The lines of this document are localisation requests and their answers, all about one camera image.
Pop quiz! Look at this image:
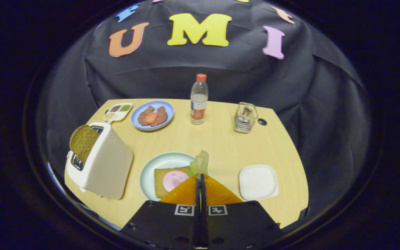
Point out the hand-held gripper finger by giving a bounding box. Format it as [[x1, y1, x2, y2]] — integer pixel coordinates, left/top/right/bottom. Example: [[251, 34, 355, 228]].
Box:
[[118, 174, 201, 250], [200, 174, 284, 250]]

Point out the green lettuce leaf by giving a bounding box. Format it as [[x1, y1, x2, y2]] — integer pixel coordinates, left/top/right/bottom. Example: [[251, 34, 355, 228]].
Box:
[[187, 150, 209, 179]]

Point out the brown bread slice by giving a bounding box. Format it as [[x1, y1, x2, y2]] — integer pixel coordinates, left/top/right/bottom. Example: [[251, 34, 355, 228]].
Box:
[[69, 125, 100, 164]]

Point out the pink ham slice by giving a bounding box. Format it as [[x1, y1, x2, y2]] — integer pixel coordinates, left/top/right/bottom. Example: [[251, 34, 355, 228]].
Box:
[[162, 170, 190, 192]]

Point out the toast slice under ham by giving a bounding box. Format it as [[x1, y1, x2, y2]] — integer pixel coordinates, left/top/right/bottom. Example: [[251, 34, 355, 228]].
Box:
[[154, 166, 191, 198]]

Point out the pale green round plate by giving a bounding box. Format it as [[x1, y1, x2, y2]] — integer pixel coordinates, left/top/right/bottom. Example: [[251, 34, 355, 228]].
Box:
[[140, 152, 207, 201]]

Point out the white square plate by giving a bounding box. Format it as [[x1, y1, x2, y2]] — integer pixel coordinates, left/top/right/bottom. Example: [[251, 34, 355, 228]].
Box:
[[239, 165, 279, 201]]

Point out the white toaster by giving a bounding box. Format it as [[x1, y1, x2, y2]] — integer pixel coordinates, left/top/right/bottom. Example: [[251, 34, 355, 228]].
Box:
[[66, 122, 134, 200]]

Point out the brown meat patty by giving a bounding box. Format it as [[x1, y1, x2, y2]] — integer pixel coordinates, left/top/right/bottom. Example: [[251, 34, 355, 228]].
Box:
[[138, 106, 155, 126], [150, 106, 168, 127]]

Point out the blue round plate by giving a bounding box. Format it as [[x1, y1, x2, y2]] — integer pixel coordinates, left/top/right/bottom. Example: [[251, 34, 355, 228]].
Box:
[[131, 101, 175, 131]]

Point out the clear plastic bottle red cap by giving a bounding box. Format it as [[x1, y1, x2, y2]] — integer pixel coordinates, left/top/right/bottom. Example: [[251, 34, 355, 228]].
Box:
[[190, 74, 209, 125]]

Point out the white divided condiment tray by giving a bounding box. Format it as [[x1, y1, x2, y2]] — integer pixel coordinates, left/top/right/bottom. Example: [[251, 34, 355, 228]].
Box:
[[103, 103, 133, 123]]

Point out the black backdrop cloth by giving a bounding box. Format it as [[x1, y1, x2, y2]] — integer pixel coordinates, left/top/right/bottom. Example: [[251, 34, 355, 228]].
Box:
[[37, 0, 372, 223]]

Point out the metal wire basket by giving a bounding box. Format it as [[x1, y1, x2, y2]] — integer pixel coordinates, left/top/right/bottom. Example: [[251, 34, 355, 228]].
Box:
[[234, 102, 259, 134]]

